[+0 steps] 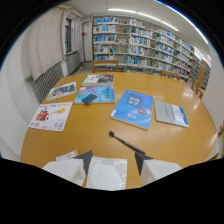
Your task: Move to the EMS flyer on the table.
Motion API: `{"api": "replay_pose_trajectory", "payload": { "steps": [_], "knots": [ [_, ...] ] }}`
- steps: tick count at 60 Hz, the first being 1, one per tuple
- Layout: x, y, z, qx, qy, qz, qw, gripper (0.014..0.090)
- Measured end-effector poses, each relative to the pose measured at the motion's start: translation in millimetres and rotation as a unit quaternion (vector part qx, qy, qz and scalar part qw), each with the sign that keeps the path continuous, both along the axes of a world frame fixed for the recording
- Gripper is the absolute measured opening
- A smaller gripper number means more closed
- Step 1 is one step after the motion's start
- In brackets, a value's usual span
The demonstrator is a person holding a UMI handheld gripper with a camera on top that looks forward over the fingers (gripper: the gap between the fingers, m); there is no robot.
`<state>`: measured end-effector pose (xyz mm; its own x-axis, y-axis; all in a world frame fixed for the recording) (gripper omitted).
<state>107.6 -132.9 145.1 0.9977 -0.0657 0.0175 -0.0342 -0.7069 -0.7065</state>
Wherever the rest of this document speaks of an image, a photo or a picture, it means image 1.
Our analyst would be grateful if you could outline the grey blue booklet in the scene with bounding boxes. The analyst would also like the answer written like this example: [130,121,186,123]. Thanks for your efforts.
[153,99,190,129]

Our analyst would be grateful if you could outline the blue chemistry textbook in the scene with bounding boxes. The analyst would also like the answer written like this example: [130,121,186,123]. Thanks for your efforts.
[109,89,154,131]

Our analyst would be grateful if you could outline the clear plastic packet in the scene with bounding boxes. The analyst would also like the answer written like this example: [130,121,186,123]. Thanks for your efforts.
[85,155,128,192]

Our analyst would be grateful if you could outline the grey photo leaflet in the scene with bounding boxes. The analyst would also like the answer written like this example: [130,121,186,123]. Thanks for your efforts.
[46,81,77,102]

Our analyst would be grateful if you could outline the dark cover book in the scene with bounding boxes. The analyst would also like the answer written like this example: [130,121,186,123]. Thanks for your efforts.
[80,74,115,88]

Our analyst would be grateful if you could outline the wooden chair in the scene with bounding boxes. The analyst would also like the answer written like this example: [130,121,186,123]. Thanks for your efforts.
[160,69,181,81]
[190,77,206,100]
[91,59,120,74]

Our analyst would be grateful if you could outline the white curtain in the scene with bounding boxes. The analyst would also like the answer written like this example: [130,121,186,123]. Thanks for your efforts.
[21,7,70,82]

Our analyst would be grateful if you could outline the small dark blue case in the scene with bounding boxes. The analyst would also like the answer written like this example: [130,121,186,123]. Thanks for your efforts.
[81,93,99,105]

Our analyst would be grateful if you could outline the window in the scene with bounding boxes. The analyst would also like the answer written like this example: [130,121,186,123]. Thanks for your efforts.
[64,18,72,54]

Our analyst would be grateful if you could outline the grey radiator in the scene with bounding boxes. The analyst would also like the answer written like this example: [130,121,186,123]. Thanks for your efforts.
[31,60,65,103]

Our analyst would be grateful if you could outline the light blue colourful book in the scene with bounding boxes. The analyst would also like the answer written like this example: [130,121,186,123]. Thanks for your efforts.
[73,85,116,105]

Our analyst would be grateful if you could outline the black pen stick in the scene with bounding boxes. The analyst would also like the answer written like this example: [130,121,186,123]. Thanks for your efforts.
[108,130,147,156]

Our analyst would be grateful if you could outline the long library bookshelf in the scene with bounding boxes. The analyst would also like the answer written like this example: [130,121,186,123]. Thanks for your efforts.
[91,15,212,91]

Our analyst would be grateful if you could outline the white orange EMS flyer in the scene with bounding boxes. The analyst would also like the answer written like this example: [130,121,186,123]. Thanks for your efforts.
[28,101,74,132]

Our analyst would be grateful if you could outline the small white orange card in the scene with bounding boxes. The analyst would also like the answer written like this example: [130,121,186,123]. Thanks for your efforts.
[55,150,80,162]

